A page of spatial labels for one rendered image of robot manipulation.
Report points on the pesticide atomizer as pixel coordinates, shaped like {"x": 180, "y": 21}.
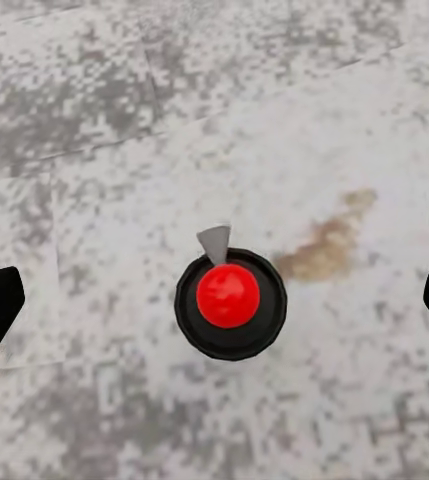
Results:
{"x": 230, "y": 303}

